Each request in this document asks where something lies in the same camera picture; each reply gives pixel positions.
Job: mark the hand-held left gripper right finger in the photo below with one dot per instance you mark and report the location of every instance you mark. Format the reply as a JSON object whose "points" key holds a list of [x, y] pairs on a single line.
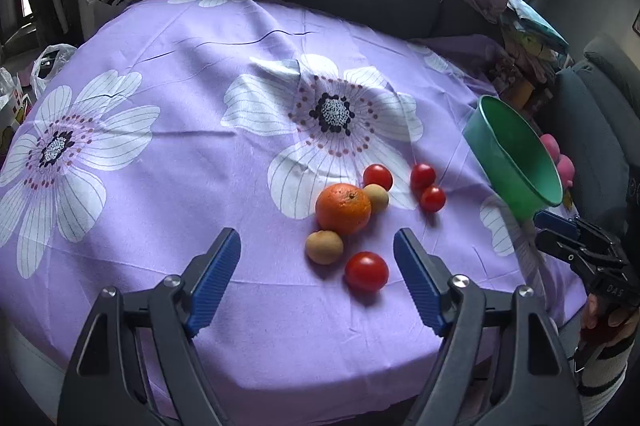
{"points": [[420, 281]]}

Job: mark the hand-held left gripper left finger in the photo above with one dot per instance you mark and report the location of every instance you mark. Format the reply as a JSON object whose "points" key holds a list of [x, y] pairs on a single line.
{"points": [[215, 278]]}

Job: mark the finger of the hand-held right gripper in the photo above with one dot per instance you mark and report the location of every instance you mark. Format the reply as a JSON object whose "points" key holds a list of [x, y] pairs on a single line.
{"points": [[552, 220], [557, 243]]}

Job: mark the red cherry tomato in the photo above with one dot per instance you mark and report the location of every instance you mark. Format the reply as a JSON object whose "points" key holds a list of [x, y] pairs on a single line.
{"points": [[432, 199], [423, 176], [377, 176], [366, 272]]}

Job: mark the green plastic bowl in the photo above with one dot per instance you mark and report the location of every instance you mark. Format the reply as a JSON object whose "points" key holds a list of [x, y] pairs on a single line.
{"points": [[520, 161]]}

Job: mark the tan longan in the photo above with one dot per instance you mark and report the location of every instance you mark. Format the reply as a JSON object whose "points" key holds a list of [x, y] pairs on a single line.
{"points": [[324, 247], [378, 198]]}

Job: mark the orange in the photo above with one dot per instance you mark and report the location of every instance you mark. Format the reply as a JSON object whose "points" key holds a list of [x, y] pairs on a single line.
{"points": [[344, 208]]}

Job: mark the person's right forearm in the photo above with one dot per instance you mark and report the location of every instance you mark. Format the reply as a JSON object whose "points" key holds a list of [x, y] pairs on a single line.
{"points": [[605, 381]]}

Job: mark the person's right hand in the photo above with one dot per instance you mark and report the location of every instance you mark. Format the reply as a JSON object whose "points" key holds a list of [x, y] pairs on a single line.
{"points": [[590, 308]]}

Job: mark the pink plush toy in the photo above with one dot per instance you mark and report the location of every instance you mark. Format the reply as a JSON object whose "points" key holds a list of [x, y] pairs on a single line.
{"points": [[562, 166]]}

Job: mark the grey armchair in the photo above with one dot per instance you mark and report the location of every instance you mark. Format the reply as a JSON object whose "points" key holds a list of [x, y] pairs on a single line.
{"points": [[595, 126]]}

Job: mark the purple floral bedsheet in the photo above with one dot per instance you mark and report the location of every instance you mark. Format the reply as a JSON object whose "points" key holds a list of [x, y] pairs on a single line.
{"points": [[200, 106]]}

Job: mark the colourful patterned cloth pile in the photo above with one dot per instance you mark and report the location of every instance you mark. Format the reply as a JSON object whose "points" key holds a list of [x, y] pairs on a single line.
{"points": [[530, 46]]}

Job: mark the white plastic bag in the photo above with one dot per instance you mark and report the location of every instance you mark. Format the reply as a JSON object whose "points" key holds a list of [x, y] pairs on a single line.
{"points": [[50, 61]]}

